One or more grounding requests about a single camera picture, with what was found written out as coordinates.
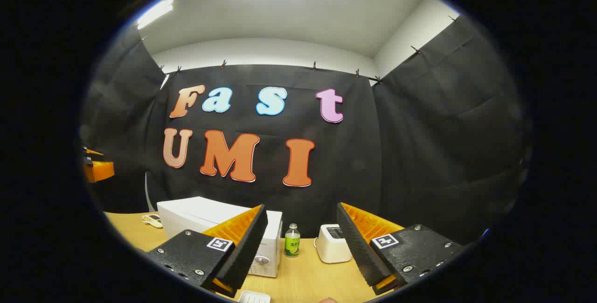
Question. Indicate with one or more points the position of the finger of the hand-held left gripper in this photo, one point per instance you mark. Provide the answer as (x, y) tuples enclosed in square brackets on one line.
[(99, 170)]

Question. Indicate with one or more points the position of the white ribbed tray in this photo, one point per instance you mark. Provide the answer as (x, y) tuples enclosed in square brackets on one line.
[(254, 298)]

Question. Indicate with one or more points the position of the white toaster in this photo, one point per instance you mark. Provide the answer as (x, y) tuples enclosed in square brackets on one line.
[(332, 248)]

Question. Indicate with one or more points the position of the white microwave oven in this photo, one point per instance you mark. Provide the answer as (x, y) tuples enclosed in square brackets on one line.
[(186, 214)]

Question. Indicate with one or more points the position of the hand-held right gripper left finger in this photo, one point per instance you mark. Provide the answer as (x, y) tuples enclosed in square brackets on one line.
[(249, 247)]

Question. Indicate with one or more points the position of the small white remote control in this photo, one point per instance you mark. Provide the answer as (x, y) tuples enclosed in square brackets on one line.
[(152, 220)]

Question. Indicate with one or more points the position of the green label drink bottle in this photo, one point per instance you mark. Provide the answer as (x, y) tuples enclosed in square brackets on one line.
[(292, 242)]

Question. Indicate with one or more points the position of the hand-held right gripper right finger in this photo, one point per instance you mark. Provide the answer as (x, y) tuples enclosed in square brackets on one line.
[(359, 251)]

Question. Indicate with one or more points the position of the narrow ceiling light panel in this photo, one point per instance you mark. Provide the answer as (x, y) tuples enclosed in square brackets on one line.
[(155, 12)]

